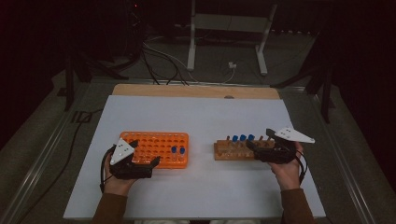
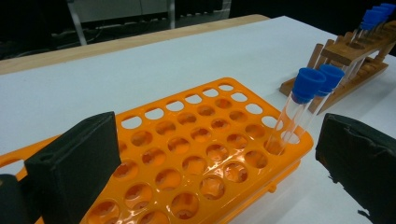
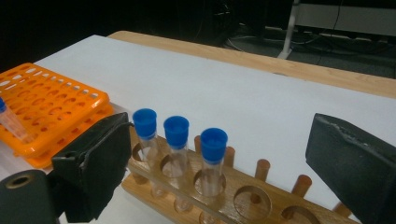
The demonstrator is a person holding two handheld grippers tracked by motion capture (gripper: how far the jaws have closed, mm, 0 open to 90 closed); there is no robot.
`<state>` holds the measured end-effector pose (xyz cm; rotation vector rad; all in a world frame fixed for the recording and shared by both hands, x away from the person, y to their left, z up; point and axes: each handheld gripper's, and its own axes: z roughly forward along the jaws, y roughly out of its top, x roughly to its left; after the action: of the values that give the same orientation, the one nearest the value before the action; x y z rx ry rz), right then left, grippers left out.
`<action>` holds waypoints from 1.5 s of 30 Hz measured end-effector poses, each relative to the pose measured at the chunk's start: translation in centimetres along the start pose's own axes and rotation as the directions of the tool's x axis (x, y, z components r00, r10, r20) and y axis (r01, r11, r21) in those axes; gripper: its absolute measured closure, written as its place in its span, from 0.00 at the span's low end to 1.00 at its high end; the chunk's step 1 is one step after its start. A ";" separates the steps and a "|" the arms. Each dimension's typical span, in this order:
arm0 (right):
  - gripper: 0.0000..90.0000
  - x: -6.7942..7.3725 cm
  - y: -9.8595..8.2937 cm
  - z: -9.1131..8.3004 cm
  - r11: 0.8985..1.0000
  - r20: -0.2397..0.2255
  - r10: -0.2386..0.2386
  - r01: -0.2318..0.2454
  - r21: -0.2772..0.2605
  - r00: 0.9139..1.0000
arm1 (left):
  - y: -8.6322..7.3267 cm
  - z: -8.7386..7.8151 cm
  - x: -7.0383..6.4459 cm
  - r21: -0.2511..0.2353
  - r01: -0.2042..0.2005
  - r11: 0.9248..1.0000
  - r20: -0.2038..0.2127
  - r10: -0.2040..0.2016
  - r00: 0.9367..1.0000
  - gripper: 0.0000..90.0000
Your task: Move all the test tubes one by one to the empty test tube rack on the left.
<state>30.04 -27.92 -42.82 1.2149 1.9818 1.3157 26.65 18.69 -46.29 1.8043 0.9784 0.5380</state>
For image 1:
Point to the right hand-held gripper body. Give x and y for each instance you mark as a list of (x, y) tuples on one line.
[(280, 152)]

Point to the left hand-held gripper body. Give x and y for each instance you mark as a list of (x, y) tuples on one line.
[(127, 168)]

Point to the blue-capped glass test tube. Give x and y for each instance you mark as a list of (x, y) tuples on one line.
[(182, 151), (243, 137), (174, 150), (251, 137), (235, 138)]

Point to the orange plastic tube rack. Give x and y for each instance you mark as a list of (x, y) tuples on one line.
[(158, 146)]

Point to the wooden tube rack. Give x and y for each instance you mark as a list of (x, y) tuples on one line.
[(232, 151)]

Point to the person's left hand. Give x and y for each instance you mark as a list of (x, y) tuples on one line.
[(120, 185)]

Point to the person's right hand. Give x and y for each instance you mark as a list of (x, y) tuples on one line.
[(288, 174)]

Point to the white table sheet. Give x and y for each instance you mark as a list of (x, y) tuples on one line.
[(199, 118)]

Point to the black tripod stand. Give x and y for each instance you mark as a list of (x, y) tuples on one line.
[(70, 81), (325, 93)]

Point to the white plug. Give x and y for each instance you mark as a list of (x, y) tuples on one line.
[(232, 65)]

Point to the black equipment rack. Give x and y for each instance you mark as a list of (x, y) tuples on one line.
[(135, 28)]

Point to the grey metal stand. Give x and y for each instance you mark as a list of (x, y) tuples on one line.
[(230, 23)]

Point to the aluminium frame rail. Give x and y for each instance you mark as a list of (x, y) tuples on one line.
[(345, 161), (40, 161)]

